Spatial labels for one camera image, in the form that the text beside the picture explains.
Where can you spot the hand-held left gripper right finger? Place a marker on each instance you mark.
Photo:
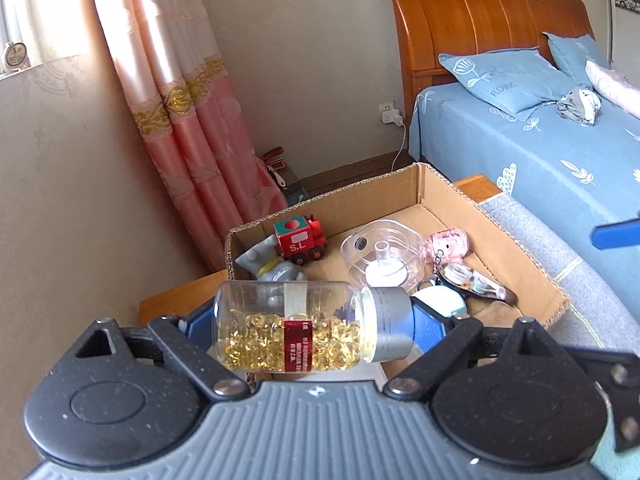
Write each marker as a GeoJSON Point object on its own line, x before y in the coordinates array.
{"type": "Point", "coordinates": [425, 322]}

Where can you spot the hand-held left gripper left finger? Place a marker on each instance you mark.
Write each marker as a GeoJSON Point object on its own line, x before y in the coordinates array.
{"type": "Point", "coordinates": [197, 320]}

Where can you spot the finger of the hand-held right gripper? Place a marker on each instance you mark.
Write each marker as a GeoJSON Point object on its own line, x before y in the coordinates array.
{"type": "Point", "coordinates": [622, 400]}
{"type": "Point", "coordinates": [615, 236]}

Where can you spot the mint green earbuds case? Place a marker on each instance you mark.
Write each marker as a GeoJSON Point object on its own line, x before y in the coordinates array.
{"type": "Point", "coordinates": [442, 302]}

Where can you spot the silver keyring clasp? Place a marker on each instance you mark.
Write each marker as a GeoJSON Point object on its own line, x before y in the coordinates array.
{"type": "Point", "coordinates": [439, 267]}

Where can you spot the clear silicone nipple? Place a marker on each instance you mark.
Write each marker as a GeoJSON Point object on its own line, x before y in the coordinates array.
{"type": "Point", "coordinates": [382, 272]}

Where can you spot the clear plastic case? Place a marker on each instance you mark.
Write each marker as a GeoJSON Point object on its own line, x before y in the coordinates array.
{"type": "Point", "coordinates": [400, 245]}

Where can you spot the clear capsule bottle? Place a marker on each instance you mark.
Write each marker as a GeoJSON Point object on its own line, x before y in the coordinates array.
{"type": "Point", "coordinates": [280, 330]}

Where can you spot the grey elephant figurine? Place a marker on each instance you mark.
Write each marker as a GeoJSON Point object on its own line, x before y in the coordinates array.
{"type": "Point", "coordinates": [280, 272]}

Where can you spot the cardboard box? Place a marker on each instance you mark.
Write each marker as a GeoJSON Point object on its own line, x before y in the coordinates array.
{"type": "Point", "coordinates": [440, 195]}

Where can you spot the checked blanket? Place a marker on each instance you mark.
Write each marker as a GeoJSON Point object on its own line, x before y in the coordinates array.
{"type": "Point", "coordinates": [550, 260]}

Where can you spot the bed with blue sheet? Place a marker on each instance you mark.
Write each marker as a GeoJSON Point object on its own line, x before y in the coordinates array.
{"type": "Point", "coordinates": [525, 150]}

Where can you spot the red toy train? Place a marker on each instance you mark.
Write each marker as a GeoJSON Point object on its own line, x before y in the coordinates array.
{"type": "Point", "coordinates": [295, 242]}

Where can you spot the grey crumpled cloth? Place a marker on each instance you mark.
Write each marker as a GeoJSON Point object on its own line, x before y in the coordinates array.
{"type": "Point", "coordinates": [580, 105]}

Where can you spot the pale pink pillow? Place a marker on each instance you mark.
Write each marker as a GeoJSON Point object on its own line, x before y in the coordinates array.
{"type": "Point", "coordinates": [615, 85]}

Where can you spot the small teal box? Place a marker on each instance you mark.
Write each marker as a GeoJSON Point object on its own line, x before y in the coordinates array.
{"type": "Point", "coordinates": [296, 195]}

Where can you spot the blue patterned pillow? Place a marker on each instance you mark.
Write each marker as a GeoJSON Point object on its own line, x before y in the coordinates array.
{"type": "Point", "coordinates": [575, 55]}
{"type": "Point", "coordinates": [500, 80]}

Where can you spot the white cabinet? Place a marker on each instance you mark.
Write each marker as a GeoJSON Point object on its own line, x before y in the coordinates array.
{"type": "Point", "coordinates": [625, 35]}

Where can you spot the white charger plug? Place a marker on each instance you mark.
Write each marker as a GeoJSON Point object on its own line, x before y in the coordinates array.
{"type": "Point", "coordinates": [392, 119]}

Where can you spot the pink curtain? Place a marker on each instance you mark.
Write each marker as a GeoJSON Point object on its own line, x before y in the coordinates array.
{"type": "Point", "coordinates": [190, 110]}

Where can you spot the wooden headboard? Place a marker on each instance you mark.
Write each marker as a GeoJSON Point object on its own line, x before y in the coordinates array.
{"type": "Point", "coordinates": [475, 10]}

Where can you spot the small alarm clock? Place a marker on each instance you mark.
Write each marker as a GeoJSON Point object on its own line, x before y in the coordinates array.
{"type": "Point", "coordinates": [15, 55]}

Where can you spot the white wall socket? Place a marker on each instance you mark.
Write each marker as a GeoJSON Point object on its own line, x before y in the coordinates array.
{"type": "Point", "coordinates": [385, 106]}

